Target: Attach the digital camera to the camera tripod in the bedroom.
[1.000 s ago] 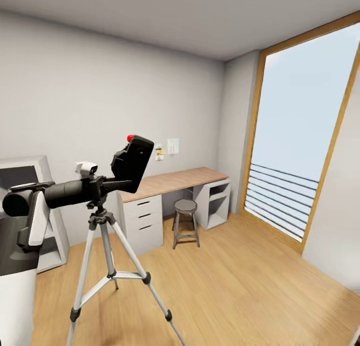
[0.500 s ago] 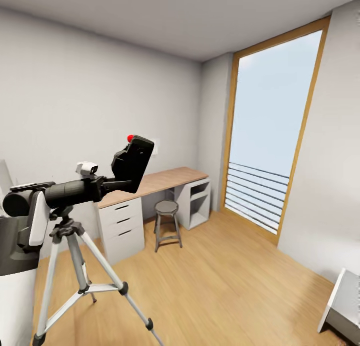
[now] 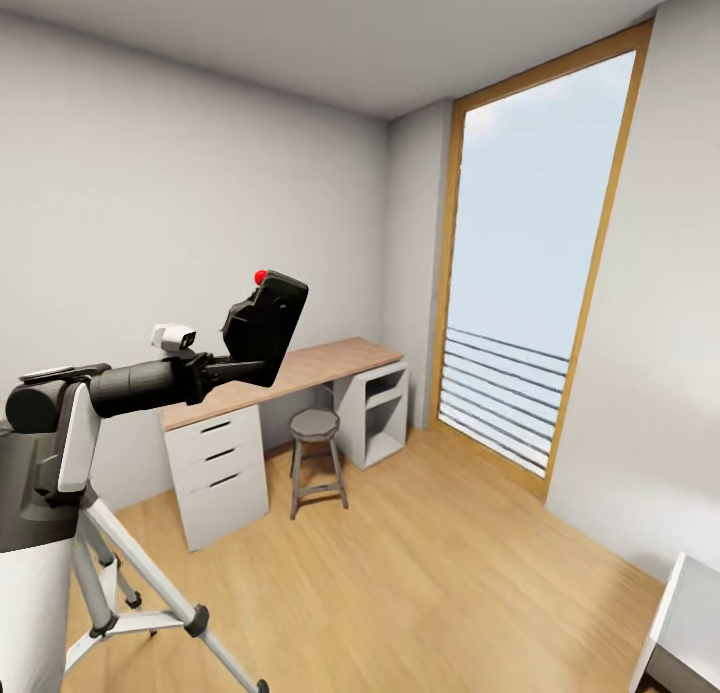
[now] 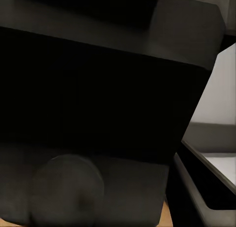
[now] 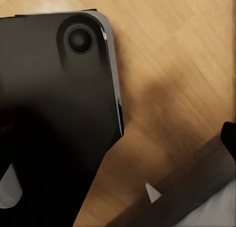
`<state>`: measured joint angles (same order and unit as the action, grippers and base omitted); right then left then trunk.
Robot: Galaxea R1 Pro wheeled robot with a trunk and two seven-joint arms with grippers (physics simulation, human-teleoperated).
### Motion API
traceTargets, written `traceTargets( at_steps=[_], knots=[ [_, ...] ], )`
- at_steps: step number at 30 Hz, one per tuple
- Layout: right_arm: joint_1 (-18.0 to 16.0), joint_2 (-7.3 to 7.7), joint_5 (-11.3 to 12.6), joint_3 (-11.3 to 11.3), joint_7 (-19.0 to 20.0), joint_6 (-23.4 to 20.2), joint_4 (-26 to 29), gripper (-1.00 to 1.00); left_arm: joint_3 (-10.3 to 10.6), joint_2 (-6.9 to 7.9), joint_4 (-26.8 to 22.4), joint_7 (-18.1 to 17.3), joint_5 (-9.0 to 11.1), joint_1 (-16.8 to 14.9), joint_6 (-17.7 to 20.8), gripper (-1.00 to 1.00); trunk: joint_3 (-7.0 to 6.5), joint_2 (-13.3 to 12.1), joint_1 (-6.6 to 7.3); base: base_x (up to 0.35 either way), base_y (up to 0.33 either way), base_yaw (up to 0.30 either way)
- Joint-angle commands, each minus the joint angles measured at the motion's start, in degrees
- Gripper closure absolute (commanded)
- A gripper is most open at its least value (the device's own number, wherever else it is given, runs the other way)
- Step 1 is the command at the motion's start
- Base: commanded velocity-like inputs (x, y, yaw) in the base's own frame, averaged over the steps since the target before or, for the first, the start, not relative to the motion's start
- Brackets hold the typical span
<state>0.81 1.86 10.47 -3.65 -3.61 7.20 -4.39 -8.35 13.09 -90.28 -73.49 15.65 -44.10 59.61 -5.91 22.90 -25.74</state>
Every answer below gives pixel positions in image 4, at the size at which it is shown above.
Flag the digital camera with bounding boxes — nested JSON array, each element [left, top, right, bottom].
[[0, 0, 236, 227]]

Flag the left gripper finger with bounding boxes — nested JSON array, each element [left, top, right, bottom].
[[166, 138, 236, 227]]

